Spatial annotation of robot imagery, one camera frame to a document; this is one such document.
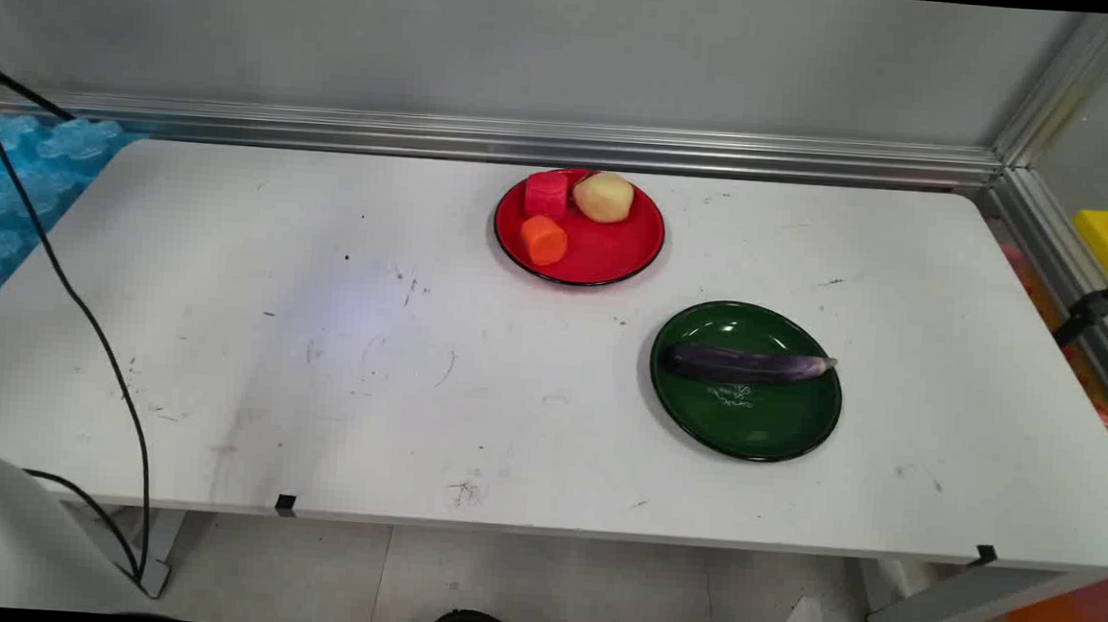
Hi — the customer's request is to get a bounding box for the red cube toy fruit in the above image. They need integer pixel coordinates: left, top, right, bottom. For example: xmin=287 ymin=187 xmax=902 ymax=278
xmin=522 ymin=169 xmax=571 ymax=222

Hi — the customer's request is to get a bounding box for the dark green round plate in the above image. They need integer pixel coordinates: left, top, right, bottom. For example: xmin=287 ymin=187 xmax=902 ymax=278
xmin=643 ymin=296 xmax=850 ymax=467

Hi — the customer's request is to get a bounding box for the side aluminium frame rail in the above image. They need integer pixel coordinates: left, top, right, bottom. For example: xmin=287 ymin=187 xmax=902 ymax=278
xmin=966 ymin=164 xmax=1108 ymax=427

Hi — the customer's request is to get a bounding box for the long black cable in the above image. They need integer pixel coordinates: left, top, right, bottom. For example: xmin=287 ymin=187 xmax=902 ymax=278
xmin=17 ymin=468 xmax=149 ymax=577
xmin=0 ymin=63 xmax=181 ymax=587

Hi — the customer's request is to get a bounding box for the orange carrot piece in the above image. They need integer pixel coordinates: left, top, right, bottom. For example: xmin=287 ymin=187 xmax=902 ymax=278
xmin=518 ymin=214 xmax=570 ymax=269

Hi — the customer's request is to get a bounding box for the yellow potato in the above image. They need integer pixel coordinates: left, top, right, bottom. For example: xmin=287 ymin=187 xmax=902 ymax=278
xmin=571 ymin=170 xmax=637 ymax=227

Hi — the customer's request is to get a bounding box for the blue foam mat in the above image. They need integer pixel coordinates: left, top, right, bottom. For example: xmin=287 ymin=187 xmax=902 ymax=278
xmin=0 ymin=111 xmax=148 ymax=326

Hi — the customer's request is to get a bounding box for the black stand pole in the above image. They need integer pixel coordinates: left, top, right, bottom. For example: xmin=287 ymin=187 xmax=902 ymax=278
xmin=1052 ymin=253 xmax=1108 ymax=350

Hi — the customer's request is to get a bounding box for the red round plate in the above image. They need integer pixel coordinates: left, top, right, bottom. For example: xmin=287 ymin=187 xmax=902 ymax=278
xmin=490 ymin=163 xmax=670 ymax=292

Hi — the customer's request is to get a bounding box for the upright aluminium frame post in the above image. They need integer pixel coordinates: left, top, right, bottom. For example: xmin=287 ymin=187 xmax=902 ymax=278
xmin=991 ymin=7 xmax=1108 ymax=175

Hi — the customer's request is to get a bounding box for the horizontal aluminium frame rail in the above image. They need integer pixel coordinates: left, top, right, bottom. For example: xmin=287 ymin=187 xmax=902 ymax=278
xmin=0 ymin=84 xmax=1007 ymax=195

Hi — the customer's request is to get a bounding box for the purple eggplant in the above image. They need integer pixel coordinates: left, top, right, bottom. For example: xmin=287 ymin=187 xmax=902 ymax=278
xmin=668 ymin=343 xmax=839 ymax=390

